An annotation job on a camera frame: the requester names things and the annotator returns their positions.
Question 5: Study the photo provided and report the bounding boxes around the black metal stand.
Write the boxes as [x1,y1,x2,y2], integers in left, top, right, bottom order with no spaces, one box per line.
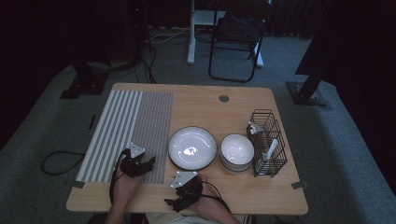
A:
[285,69,329,107]

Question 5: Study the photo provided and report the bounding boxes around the black stand base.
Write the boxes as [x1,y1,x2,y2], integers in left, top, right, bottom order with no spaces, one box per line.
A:
[60,60,110,101]

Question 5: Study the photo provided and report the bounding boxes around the black looped floor cable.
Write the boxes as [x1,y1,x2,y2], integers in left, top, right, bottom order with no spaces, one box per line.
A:
[41,150,87,176]

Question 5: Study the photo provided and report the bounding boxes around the black floor cables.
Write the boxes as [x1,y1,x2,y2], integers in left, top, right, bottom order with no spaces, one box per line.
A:
[108,43,158,85]

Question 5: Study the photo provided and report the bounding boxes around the black wire basket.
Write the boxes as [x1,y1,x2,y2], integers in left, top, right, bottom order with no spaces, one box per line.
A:
[247,108,289,178]

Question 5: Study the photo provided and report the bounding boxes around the white desk frame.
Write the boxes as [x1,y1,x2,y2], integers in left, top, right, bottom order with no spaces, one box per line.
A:
[187,0,265,68]

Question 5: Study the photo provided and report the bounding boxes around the white floor cable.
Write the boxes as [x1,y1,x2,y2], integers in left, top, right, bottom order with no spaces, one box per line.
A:
[145,27,191,45]

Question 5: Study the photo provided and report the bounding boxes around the person's left hand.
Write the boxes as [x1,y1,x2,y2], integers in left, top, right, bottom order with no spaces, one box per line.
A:
[111,161,145,208]

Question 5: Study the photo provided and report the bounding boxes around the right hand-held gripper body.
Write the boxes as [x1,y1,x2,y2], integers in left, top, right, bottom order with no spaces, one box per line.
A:
[170,170,204,209]

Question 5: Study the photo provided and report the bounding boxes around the white plate with black rim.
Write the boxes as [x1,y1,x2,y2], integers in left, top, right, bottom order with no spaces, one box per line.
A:
[167,125,219,172]

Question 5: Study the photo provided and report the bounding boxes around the right hand-held gripper cable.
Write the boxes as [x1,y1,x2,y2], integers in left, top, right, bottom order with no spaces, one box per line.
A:
[201,181,233,216]

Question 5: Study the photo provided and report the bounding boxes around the grey striped placemat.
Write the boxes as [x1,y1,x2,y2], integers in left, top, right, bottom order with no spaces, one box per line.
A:
[75,90,175,185]

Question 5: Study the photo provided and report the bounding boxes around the dark bag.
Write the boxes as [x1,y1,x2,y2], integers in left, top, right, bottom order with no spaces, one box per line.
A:
[219,11,265,40]

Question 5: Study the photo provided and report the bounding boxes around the hand-held gripper cable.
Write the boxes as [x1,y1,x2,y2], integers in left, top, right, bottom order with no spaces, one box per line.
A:
[108,150,126,203]
[201,181,233,216]

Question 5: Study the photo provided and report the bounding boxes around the black folding chair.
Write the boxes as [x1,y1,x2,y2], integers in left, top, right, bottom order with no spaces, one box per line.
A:
[207,0,273,84]

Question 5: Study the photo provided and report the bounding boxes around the person's beige pants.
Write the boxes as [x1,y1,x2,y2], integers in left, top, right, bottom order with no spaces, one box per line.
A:
[146,213,247,224]

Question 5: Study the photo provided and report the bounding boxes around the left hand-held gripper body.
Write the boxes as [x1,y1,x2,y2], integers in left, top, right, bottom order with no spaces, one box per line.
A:
[120,142,148,179]

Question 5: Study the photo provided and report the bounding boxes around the person's right hand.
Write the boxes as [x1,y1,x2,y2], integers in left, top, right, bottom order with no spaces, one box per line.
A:
[189,174,231,218]

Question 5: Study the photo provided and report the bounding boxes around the grey tape piece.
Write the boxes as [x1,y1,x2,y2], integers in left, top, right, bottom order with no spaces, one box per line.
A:
[290,180,310,190]
[64,180,86,189]

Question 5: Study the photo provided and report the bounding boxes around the white ceramic spoon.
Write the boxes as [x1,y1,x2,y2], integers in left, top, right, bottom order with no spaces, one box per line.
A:
[255,138,279,175]

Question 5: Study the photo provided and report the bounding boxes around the left hand-held gripper cable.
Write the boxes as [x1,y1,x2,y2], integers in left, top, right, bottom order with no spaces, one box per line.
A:
[108,150,126,203]

